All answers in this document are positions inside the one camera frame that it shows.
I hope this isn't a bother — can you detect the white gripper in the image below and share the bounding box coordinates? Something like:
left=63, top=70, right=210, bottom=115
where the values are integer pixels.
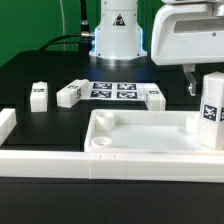
left=151, top=0, right=224, bottom=96

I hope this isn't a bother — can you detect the white front fence bar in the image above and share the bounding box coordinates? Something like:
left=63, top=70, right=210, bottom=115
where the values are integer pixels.
left=0, top=150, right=224, bottom=183

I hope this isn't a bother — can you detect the white left fence block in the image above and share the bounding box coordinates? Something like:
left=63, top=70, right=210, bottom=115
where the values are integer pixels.
left=0, top=108, right=17, bottom=146

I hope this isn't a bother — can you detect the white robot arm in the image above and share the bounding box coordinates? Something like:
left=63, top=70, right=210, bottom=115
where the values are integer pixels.
left=89, top=0, right=224, bottom=95

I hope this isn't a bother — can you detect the white desk top tray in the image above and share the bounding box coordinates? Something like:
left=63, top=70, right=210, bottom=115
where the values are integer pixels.
left=84, top=109, right=224, bottom=155

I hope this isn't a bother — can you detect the thin white cable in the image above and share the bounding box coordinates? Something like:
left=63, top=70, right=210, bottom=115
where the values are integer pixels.
left=59, top=0, right=66, bottom=52

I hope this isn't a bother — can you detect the printed marker sheet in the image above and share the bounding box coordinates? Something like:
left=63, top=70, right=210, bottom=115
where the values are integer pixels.
left=86, top=82, right=144, bottom=101

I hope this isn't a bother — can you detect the black cable with connector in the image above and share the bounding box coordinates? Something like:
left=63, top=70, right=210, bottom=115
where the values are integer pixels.
left=39, top=0, right=98, bottom=52

